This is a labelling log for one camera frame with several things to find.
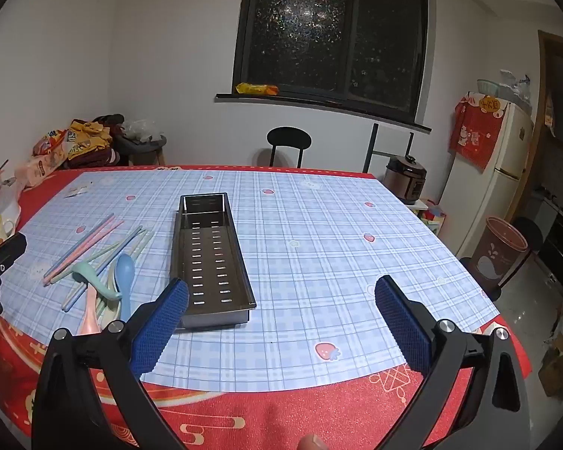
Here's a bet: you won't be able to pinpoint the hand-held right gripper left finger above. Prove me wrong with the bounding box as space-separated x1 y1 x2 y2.
30 278 189 450

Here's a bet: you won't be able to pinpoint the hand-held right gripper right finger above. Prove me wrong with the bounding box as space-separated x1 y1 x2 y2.
374 274 531 450

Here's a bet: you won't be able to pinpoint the beige spoon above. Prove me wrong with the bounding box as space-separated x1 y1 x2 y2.
96 281 123 330

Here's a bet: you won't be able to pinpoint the blue spoon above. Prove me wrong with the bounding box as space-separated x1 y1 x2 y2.
114 253 137 322

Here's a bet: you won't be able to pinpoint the pink spoon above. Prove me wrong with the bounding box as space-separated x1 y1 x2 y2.
79 286 100 337

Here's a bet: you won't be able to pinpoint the pink chopstick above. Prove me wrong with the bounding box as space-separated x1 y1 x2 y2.
42 214 116 285
50 219 126 286

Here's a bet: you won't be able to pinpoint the green spoon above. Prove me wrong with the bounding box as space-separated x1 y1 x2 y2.
72 262 123 301

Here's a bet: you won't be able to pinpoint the beige chopstick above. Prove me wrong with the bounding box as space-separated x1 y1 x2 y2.
63 229 150 312

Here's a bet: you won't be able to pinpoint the stainless steel perforated tray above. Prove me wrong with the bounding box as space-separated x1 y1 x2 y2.
170 192 258 330

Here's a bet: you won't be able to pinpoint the green chopstick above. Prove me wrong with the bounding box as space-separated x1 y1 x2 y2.
62 227 144 300

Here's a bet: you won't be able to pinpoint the blue chopstick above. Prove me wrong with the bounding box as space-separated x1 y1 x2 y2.
51 225 137 285

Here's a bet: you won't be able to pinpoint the person's right hand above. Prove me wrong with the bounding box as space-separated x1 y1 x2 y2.
297 433 327 450

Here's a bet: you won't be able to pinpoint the white food container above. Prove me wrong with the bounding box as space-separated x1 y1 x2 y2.
0 171 22 233

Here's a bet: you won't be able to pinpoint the colourful toy box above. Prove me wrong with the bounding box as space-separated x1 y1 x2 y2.
417 198 449 236

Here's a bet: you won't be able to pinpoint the brown whale trash bin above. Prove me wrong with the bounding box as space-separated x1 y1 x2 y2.
471 217 530 290

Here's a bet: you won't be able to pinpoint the orange snack bag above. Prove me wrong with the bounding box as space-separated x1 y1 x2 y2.
32 129 69 157

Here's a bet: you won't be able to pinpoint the blue plaid table mat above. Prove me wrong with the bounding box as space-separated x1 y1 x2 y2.
0 168 501 395

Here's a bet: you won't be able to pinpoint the dark red cloth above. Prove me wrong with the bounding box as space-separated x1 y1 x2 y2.
67 147 121 170

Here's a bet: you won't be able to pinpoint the yellow printed cloth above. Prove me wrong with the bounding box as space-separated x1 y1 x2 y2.
66 119 114 160

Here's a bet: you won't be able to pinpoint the brown rice cooker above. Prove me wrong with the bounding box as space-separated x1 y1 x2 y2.
383 152 426 206

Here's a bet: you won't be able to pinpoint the cardboard boxes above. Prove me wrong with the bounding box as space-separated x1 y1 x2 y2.
538 291 563 400

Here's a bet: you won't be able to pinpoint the grey stool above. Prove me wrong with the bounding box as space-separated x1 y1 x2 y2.
115 133 168 168

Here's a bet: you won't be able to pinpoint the crumpled clear plastic bag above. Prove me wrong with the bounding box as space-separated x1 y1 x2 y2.
121 119 163 144

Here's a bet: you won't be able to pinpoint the cream refrigerator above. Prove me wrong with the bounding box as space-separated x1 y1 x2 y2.
438 98 535 256

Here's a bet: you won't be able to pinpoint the red printed cloth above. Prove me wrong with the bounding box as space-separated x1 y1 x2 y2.
449 93 506 171

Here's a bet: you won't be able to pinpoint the black round-back chair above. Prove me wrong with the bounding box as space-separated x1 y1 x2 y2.
267 126 312 168

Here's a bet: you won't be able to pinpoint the dark window sill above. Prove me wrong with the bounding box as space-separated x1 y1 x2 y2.
216 93 433 133

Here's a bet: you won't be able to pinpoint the yellow snack packet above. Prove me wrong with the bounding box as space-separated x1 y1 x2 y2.
235 82 280 97

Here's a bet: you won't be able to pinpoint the clear plastic bags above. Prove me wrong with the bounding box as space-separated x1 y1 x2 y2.
499 69 533 105

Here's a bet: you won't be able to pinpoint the dark window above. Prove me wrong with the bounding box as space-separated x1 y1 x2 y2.
232 0 431 120

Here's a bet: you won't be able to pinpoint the black metal frame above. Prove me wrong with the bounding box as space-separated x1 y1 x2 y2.
362 123 416 174

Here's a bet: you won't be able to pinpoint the wooden door frame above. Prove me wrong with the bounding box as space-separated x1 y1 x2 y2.
501 29 563 226

